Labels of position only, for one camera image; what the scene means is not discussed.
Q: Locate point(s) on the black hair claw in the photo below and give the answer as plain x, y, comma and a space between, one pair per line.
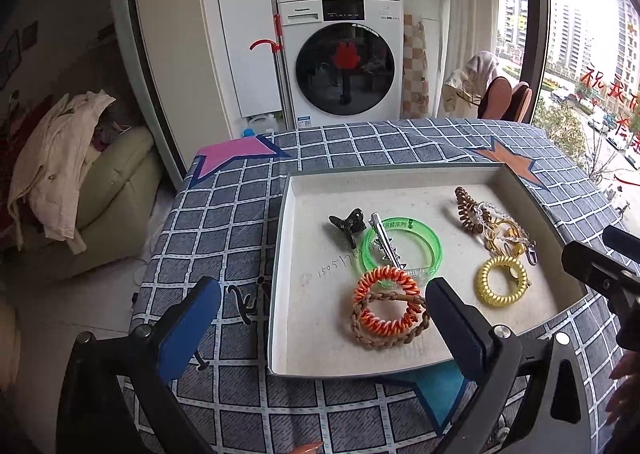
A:
345, 224

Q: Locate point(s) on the clear plastic wrapper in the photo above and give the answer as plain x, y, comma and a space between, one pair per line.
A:
422, 278

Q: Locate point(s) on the long silver hair clip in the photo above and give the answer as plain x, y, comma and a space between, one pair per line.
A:
382, 239

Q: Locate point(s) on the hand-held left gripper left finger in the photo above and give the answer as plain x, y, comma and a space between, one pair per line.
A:
190, 329

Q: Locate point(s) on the tall white cabinet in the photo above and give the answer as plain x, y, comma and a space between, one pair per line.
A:
245, 34

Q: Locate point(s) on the checkered wall panel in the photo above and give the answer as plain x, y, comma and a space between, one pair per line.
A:
415, 64

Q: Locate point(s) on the white towel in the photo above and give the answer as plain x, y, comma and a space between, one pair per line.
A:
482, 69

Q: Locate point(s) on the shallow white tray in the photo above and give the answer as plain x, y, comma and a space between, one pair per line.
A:
320, 314

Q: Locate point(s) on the purple cloth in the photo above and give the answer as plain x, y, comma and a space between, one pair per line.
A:
112, 129

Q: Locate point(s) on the orange-backed chair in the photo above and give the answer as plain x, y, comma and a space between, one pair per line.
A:
495, 99

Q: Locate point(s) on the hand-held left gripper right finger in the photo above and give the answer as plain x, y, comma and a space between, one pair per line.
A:
457, 329

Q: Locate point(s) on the brown braided hair band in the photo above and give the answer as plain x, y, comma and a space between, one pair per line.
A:
355, 321

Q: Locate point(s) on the white front-load washing machine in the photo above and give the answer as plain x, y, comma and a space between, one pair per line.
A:
290, 84

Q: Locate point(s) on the person's right hand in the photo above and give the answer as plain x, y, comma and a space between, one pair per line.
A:
627, 401

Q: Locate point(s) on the cream jacket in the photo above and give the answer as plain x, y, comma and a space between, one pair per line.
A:
50, 159

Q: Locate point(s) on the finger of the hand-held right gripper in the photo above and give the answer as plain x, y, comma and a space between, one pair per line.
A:
622, 241
590, 266

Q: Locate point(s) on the cream sofa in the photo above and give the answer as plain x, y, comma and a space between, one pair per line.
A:
115, 174

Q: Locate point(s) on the translucent detergent jug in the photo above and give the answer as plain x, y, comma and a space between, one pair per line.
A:
260, 127

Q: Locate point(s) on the green translucent bangle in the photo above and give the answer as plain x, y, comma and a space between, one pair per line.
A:
430, 239

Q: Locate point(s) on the small silver clasp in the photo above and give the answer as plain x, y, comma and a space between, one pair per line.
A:
531, 254

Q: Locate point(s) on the cream tote bag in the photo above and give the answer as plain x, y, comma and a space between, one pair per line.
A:
455, 99

